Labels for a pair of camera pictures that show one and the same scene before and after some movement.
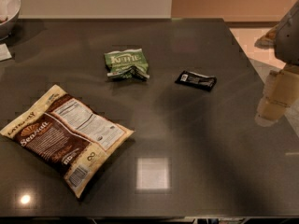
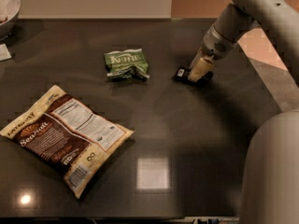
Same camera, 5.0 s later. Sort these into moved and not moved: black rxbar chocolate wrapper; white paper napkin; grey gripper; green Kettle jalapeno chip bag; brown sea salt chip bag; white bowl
Moved: black rxbar chocolate wrapper; grey gripper
Not moved: white bowl; brown sea salt chip bag; white paper napkin; green Kettle jalapeno chip bag
